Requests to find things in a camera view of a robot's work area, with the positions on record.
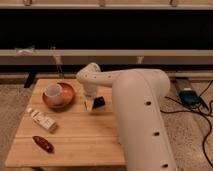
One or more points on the long metal rail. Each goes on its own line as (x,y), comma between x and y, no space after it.
(78,57)

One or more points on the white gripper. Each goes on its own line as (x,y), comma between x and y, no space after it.
(90,91)

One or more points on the black eraser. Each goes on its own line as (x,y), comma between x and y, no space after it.
(98,102)

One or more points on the wooden table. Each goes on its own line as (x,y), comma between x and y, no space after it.
(81,139)

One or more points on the orange-brown bowl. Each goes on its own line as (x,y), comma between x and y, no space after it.
(68,95)

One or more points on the white ceramic cup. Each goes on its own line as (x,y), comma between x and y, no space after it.
(54,93)

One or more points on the blue power adapter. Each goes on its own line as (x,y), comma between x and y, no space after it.
(189,97)

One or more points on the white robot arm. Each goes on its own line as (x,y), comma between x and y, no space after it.
(135,96)

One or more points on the dark red wrapped snack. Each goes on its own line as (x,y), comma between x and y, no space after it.
(44,144)

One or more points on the white rectangular box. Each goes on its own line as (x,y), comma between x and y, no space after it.
(42,120)

